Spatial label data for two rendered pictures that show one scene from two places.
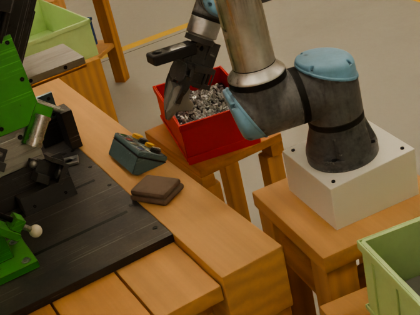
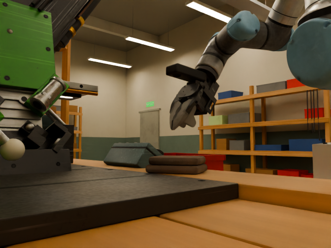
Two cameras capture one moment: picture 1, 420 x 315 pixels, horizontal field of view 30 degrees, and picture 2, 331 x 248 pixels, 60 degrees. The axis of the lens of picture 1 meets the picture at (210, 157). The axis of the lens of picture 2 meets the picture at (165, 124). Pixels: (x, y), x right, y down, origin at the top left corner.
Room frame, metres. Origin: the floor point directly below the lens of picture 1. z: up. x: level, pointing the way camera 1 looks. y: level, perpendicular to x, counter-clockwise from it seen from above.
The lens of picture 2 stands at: (1.02, 0.32, 0.95)
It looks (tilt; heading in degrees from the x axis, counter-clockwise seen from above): 4 degrees up; 342
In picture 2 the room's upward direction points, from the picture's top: straight up
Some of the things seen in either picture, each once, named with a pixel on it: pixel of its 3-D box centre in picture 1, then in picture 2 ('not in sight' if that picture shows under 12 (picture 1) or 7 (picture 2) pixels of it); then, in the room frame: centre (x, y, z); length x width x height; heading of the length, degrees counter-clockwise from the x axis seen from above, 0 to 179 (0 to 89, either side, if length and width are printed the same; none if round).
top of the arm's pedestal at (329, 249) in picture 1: (349, 202); not in sight; (1.43, -0.27, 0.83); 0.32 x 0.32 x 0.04; 17
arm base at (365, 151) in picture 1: (339, 132); not in sight; (1.43, -0.27, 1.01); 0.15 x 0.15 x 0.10
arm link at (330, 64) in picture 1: (325, 84); not in sight; (1.43, -0.26, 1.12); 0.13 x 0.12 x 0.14; 95
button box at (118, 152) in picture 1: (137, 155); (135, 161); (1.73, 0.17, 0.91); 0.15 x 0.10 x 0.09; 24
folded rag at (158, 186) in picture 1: (156, 189); (177, 164); (1.53, 0.13, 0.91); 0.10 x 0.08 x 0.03; 52
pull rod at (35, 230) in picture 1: (27, 227); (0, 137); (1.42, 0.41, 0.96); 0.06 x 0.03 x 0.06; 114
